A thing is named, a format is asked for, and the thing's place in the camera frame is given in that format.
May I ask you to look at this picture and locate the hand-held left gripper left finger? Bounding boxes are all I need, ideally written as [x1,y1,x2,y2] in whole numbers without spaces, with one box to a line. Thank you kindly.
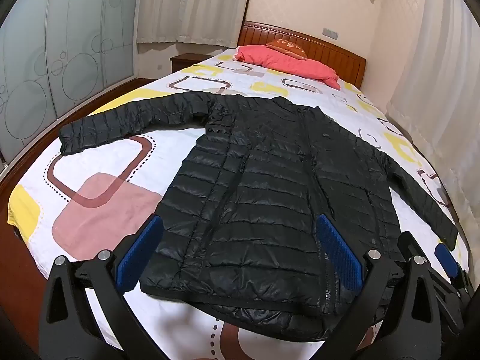
[39,214,166,360]

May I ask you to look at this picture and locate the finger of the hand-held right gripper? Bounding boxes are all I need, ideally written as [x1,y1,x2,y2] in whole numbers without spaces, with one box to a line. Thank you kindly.
[434,244,474,308]
[397,232,427,267]

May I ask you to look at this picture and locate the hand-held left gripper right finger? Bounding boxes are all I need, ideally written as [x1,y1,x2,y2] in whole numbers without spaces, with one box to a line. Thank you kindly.
[317,214,467,360]

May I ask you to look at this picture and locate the black puffer jacket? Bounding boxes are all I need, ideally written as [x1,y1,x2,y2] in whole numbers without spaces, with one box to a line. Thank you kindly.
[60,91,459,325]

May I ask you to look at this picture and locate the bed with patterned sheet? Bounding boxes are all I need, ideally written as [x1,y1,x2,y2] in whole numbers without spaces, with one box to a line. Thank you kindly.
[7,45,471,360]

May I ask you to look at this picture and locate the white sheer curtain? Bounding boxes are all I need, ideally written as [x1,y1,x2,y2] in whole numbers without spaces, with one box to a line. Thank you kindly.
[386,0,480,241]

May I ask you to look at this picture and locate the pink quilt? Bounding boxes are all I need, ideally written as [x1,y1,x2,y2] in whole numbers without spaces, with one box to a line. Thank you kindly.
[232,45,340,90]

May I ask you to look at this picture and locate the wooden nightstand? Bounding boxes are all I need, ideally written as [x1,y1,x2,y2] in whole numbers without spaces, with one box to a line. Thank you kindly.
[170,53,205,74]

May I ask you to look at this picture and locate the wooden bed headboard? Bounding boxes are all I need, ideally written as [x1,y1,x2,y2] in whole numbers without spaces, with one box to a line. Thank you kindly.
[237,20,366,88]

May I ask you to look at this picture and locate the orange cushion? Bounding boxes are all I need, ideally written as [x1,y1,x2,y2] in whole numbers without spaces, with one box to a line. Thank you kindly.
[266,38,309,61]

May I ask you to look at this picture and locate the frosted glass wardrobe doors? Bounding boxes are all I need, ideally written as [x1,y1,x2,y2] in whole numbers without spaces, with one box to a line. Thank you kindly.
[0,0,143,166]

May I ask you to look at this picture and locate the cream window curtain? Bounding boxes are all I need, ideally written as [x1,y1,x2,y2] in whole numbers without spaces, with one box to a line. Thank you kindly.
[137,0,256,46]

